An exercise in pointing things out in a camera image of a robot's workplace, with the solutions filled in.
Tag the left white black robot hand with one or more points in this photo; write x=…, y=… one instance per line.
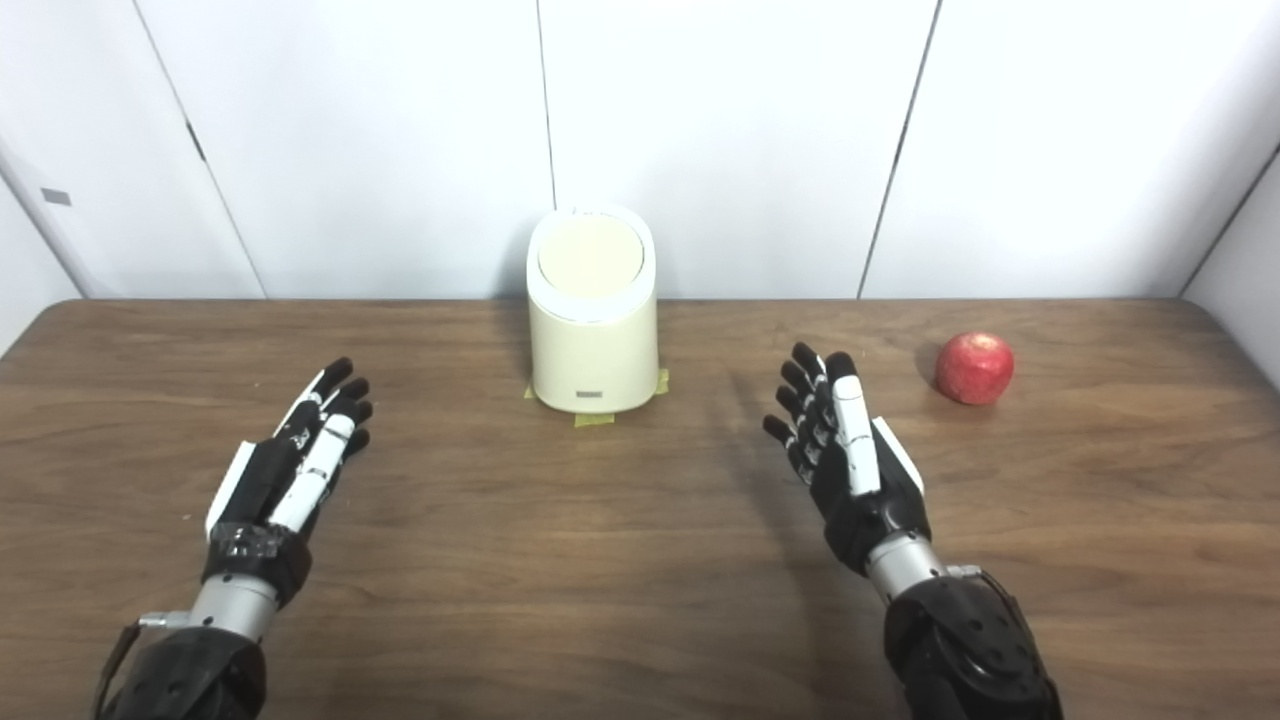
x=262, y=480

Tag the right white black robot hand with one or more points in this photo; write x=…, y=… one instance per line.
x=870, y=505

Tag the red apple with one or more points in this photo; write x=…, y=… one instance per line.
x=975, y=368

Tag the cream round bin lid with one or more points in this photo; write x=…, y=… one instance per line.
x=590, y=255

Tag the cream-colored round bin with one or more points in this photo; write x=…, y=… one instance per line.
x=595, y=350

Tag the black wall panel hinge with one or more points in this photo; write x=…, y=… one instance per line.
x=195, y=141

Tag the grey wall label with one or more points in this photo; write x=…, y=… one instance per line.
x=56, y=197

